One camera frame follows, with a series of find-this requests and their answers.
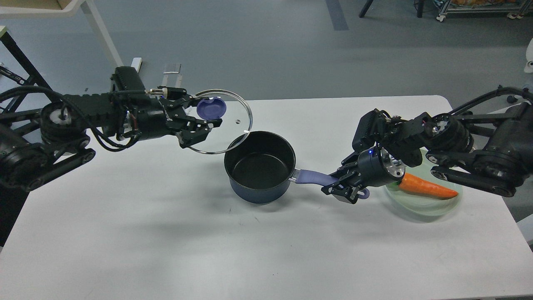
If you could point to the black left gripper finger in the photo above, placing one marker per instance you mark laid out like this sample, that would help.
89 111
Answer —
180 98
193 131

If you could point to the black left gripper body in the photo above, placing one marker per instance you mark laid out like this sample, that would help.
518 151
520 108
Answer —
159 117

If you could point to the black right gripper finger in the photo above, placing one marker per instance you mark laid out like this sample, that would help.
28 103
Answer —
344 190
349 168

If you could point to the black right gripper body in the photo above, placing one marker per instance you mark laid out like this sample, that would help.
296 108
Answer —
377 167

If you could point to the glass lid with blue knob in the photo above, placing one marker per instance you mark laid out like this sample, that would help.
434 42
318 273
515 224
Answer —
229 119

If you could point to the blue saucepan with handle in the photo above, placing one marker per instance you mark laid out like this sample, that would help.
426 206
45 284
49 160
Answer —
261 169

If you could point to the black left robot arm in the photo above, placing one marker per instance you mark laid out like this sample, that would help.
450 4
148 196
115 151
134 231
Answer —
38 146

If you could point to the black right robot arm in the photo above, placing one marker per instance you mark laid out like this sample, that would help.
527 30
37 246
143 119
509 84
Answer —
485 144

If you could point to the orange toy carrot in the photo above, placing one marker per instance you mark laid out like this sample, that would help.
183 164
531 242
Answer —
413 184

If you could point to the pale green glass plate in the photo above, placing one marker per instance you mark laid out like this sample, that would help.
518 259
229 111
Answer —
420 204

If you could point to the black furniture legs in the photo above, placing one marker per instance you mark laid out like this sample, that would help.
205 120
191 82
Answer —
415 7

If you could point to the white desk with legs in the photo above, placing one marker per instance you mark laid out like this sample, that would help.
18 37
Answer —
65 8

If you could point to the metal wheeled cart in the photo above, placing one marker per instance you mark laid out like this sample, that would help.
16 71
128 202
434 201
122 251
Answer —
512 9

